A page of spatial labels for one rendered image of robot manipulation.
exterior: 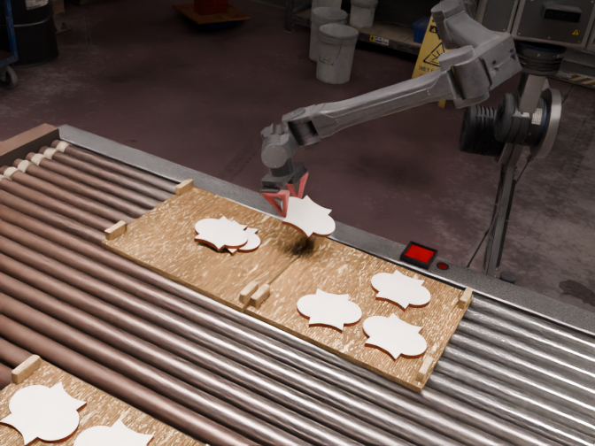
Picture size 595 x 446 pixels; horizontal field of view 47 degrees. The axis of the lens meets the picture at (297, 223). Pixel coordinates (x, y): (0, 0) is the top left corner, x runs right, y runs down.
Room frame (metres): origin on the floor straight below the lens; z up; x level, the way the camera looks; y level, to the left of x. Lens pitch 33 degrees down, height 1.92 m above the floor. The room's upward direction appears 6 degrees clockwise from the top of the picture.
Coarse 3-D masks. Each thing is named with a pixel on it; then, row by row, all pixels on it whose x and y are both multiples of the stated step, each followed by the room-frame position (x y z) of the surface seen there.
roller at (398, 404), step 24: (24, 240) 1.32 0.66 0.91; (48, 240) 1.33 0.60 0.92; (72, 264) 1.25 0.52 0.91; (96, 264) 1.25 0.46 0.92; (120, 288) 1.19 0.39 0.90; (144, 288) 1.18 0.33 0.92; (192, 312) 1.12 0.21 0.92; (240, 336) 1.07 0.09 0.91; (264, 336) 1.07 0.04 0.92; (288, 360) 1.02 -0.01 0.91; (312, 360) 1.01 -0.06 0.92; (336, 384) 0.97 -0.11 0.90; (360, 384) 0.96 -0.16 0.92; (384, 408) 0.92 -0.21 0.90; (408, 408) 0.92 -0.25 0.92; (456, 432) 0.87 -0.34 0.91; (480, 432) 0.87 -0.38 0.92
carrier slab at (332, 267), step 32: (320, 256) 1.35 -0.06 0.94; (352, 256) 1.37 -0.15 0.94; (288, 288) 1.21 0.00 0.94; (320, 288) 1.23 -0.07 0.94; (352, 288) 1.24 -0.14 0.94; (448, 288) 1.28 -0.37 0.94; (288, 320) 1.11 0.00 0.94; (416, 320) 1.15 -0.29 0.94; (448, 320) 1.16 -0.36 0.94; (352, 352) 1.03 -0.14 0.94; (416, 384) 0.96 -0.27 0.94
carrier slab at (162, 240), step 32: (192, 192) 1.59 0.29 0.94; (128, 224) 1.40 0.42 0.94; (160, 224) 1.42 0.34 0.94; (192, 224) 1.43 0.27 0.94; (256, 224) 1.46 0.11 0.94; (128, 256) 1.28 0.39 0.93; (160, 256) 1.28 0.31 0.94; (192, 256) 1.30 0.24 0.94; (224, 256) 1.31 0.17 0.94; (256, 256) 1.33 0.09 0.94; (288, 256) 1.34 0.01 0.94; (192, 288) 1.19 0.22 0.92; (224, 288) 1.19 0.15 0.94
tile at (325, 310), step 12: (300, 300) 1.16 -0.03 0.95; (312, 300) 1.17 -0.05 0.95; (324, 300) 1.17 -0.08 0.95; (336, 300) 1.18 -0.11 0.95; (300, 312) 1.13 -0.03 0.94; (312, 312) 1.13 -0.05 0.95; (324, 312) 1.13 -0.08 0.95; (336, 312) 1.14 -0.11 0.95; (348, 312) 1.14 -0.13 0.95; (360, 312) 1.14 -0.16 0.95; (312, 324) 1.09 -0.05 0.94; (324, 324) 1.10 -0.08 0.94; (336, 324) 1.10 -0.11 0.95; (348, 324) 1.11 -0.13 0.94
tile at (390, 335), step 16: (368, 320) 1.12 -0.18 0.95; (384, 320) 1.13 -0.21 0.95; (400, 320) 1.13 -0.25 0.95; (368, 336) 1.08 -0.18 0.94; (384, 336) 1.08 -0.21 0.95; (400, 336) 1.08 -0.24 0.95; (416, 336) 1.09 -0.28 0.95; (384, 352) 1.04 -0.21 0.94; (400, 352) 1.03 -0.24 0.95; (416, 352) 1.04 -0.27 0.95
